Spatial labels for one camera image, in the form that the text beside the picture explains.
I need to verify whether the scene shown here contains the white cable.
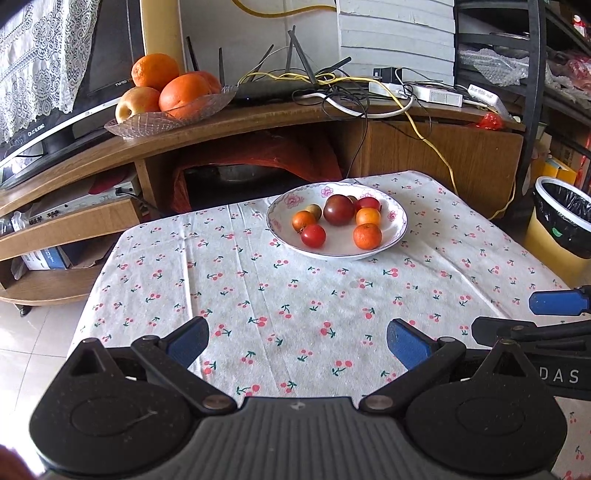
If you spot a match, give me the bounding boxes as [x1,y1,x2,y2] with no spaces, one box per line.
[294,90,414,119]

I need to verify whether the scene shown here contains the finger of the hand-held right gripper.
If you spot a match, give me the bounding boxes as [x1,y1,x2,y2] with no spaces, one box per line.
[471,317,591,356]
[529,285,591,317]

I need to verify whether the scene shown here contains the cherry print tablecloth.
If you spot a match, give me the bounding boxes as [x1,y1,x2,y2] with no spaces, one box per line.
[68,170,591,480]

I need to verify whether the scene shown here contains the white perforated network device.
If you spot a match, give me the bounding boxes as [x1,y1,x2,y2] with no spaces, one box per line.
[467,83,511,117]

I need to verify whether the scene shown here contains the blue white carton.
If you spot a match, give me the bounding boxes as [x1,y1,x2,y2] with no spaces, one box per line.
[20,244,71,271]

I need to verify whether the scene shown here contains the wooden television cabinet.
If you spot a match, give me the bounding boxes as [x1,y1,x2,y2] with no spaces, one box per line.
[0,98,527,306]

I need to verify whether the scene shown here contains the white lace cloth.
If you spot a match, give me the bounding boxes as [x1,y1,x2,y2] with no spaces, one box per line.
[0,0,100,145]

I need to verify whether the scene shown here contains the yellow blue carton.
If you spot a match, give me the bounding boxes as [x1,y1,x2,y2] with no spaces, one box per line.
[541,156,579,186]

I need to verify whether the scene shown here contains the clear glass fruit dish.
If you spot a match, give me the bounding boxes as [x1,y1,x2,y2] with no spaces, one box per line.
[104,85,237,139]

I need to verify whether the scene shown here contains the dark metal pot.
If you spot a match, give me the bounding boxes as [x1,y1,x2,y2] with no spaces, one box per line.
[198,164,288,186]

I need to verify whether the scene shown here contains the white slatted panel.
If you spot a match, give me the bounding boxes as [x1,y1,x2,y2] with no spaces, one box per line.
[337,0,456,86]

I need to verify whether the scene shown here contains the red plastic bag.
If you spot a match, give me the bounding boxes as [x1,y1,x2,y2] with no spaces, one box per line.
[171,131,345,216]

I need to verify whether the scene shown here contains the yellow-red apple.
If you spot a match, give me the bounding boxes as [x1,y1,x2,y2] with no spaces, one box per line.
[115,87,161,123]

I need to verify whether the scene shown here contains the tangle of black cables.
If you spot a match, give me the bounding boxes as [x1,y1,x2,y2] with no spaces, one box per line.
[321,78,433,177]

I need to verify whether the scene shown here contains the black trash bag liner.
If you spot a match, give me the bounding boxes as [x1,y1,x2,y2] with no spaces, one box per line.
[533,178,591,259]

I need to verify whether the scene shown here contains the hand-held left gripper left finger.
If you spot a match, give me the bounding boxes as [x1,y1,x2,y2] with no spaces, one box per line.
[65,317,237,415]

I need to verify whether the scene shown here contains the black metal shelf rack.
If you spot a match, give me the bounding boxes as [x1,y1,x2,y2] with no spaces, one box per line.
[455,0,591,195]

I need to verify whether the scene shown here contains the yellow trash bin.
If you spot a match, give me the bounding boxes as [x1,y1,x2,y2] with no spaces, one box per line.
[524,176,591,286]

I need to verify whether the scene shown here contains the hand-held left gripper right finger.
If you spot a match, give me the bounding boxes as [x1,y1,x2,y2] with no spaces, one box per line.
[360,318,532,413]

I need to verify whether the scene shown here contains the white floral bowl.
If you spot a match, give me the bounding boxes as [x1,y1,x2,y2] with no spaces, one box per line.
[266,182,409,258]

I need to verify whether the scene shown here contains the red cloth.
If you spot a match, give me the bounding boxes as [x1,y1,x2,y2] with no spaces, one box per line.
[89,168,136,195]

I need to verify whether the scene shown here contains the black router with antennas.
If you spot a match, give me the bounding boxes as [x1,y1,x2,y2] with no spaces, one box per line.
[185,25,352,105]

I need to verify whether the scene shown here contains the orange cherry tomato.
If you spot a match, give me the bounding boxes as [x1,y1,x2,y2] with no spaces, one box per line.
[292,210,317,233]

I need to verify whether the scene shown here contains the small red tomato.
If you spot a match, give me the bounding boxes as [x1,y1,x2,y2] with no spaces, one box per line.
[301,224,327,248]

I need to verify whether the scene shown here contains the large orange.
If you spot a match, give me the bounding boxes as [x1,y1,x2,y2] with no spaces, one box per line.
[159,74,214,120]
[131,54,181,92]

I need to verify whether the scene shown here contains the white power strip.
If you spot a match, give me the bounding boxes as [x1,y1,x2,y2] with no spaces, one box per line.
[368,82,414,99]

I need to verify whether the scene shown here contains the silver set-top box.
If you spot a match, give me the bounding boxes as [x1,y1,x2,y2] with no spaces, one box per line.
[27,179,142,223]

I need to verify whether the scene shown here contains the bubble wrap sheet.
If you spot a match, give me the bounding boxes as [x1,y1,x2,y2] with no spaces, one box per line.
[458,47,530,80]

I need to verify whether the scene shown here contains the yellow cable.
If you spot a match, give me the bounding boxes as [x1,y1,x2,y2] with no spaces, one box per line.
[231,0,517,221]

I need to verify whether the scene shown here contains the flat screen television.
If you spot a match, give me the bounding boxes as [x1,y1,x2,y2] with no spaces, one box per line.
[0,0,147,190]

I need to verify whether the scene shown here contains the large dark red tomato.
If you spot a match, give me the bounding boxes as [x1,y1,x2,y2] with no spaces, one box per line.
[323,194,355,227]

